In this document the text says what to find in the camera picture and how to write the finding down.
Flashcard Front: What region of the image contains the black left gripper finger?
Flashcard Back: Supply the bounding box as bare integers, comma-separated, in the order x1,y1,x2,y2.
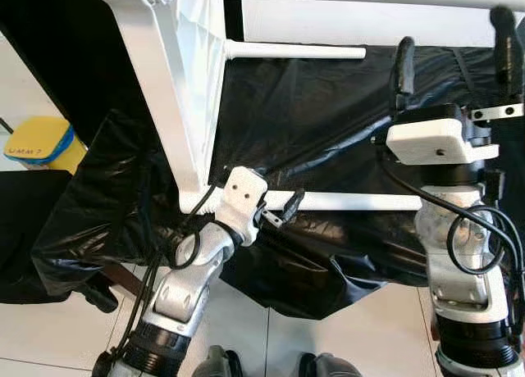
279,188,306,229

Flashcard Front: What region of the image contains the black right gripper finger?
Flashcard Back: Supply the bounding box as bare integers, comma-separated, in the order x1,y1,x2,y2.
390,37,416,116
472,7,525,122

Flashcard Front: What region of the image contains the white plastic table top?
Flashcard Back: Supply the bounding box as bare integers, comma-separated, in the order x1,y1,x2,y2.
90,0,229,216

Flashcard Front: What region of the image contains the black plastic table cover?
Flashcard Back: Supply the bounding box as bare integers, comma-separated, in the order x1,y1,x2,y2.
33,43,525,320

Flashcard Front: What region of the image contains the dark grey robot left leg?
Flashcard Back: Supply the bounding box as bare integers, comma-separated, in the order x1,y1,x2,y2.
193,347,243,377

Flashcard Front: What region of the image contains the dark grey robot leg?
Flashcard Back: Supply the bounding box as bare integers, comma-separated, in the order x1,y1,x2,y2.
193,347,243,377
297,352,362,377

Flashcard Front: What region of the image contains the brown wooden table leg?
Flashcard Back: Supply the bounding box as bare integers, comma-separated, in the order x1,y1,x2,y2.
103,266,144,300

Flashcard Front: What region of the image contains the dark grey robot right leg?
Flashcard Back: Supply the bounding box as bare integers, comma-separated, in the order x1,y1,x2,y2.
297,352,362,377

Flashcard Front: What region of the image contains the yellow and blue box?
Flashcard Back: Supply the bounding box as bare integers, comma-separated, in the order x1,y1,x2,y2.
4,117,87,173

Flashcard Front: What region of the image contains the black open tool bag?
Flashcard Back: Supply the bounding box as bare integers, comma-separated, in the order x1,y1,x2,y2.
0,170,75,304

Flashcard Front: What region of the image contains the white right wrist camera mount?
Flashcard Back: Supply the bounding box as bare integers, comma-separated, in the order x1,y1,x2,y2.
386,119,500,166

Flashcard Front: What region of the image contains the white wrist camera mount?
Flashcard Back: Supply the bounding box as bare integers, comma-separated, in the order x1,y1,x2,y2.
386,119,500,166
215,166,269,247

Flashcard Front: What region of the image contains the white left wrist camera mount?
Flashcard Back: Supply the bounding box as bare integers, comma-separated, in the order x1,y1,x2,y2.
215,166,269,247

